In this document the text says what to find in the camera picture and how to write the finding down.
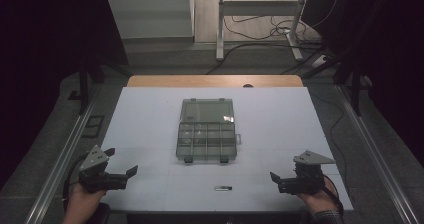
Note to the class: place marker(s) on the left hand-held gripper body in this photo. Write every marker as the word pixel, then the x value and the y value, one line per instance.
pixel 94 158

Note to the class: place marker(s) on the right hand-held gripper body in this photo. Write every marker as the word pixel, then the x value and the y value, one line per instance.
pixel 308 177

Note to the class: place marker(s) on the small black and silver stick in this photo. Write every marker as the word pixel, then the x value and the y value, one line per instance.
pixel 223 188

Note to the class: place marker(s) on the clear grey compartment organiser box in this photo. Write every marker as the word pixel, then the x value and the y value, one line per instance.
pixel 206 134

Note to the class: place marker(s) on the person's right hand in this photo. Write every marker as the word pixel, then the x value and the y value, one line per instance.
pixel 318 200

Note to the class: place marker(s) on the person's left hand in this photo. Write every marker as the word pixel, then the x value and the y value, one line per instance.
pixel 82 200

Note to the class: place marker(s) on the black metal stand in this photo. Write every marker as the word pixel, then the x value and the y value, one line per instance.
pixel 355 87
pixel 84 87

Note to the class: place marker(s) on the dark round table grommet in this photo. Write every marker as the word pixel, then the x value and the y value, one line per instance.
pixel 247 85

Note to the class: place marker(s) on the white power strip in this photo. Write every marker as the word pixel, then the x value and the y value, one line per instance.
pixel 320 61

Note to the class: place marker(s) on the white cabinet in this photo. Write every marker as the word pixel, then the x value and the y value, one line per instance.
pixel 150 14

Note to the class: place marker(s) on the black floor frame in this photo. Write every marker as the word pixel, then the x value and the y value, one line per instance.
pixel 93 126

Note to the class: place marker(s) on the aluminium rail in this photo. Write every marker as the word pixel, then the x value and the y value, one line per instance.
pixel 57 169
pixel 376 154

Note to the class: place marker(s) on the white metal desk frame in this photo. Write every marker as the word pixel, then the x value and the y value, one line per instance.
pixel 256 8

